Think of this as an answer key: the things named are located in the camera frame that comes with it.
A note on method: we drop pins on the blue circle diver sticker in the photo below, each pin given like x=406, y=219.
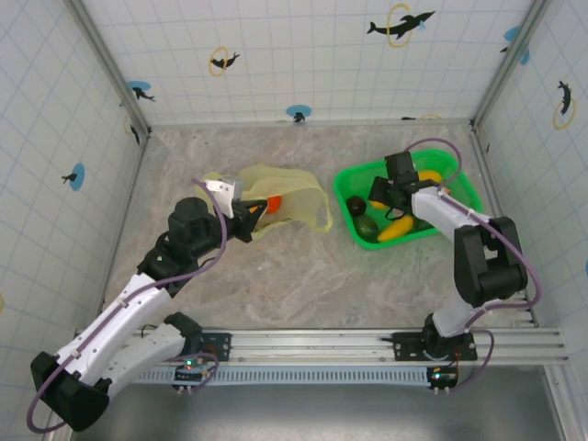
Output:
x=75, y=177

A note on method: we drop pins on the green plastic basket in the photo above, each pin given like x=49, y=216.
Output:
x=358, y=179

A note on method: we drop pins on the yellow translucent plastic bag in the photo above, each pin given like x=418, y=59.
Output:
x=294, y=188

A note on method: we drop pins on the red-orange fake tomato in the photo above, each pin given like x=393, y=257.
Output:
x=274, y=204

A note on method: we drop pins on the blue whale sticker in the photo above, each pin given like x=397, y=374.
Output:
x=512, y=34

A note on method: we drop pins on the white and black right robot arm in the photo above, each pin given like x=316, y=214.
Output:
x=441, y=211

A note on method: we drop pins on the aluminium frame post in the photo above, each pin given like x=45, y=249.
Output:
x=510, y=64
x=110, y=64

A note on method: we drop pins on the dark fake plum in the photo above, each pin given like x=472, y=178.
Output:
x=356, y=204

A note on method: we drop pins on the yellow fake banana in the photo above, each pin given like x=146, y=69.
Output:
x=395, y=229

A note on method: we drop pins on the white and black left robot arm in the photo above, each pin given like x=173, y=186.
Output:
x=115, y=321

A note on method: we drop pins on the right circuit board with leds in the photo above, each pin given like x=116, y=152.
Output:
x=443, y=377

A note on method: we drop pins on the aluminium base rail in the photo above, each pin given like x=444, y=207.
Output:
x=298, y=344

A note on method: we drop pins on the yellow fake mango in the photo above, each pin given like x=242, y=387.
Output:
x=429, y=175

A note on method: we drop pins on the left circuit board with leds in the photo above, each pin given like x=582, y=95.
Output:
x=188, y=374

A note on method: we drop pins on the blue circle seal sticker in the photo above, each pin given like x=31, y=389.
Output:
x=297, y=111

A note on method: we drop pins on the circuit board with leds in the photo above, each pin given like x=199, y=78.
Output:
x=188, y=374
x=443, y=377

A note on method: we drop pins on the green fake avocado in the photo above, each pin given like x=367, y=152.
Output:
x=366, y=226
x=420, y=225

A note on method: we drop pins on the blue circle shark sticker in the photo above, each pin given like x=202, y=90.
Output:
x=140, y=91

